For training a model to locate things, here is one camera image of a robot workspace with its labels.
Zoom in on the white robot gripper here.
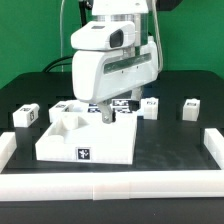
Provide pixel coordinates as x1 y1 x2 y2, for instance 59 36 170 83
72 41 158 124

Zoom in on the white square tabletop part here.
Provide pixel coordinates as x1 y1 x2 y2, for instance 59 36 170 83
35 112 137 164

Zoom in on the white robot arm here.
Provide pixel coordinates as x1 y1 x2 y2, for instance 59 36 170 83
71 0 183 124

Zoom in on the white U-shaped obstacle fence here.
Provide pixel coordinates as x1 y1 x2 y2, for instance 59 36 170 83
0 132 224 201

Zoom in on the white marker base plate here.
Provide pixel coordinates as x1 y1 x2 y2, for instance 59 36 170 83
71 98 148 118

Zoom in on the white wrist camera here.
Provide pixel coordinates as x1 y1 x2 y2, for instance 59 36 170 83
71 21 135 51

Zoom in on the black cable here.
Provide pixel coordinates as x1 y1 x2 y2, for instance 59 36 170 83
42 55 74 73

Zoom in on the grey cable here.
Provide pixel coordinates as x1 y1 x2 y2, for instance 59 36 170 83
59 0 66 73

